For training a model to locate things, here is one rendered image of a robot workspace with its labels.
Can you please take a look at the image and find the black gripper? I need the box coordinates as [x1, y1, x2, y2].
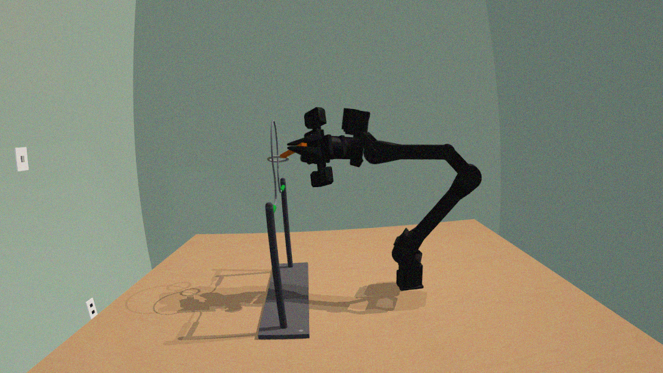
[287, 107, 349, 187]

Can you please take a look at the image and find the orange handle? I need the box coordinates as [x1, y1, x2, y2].
[267, 143, 307, 163]

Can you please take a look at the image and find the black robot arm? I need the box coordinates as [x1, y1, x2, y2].
[342, 108, 482, 291]

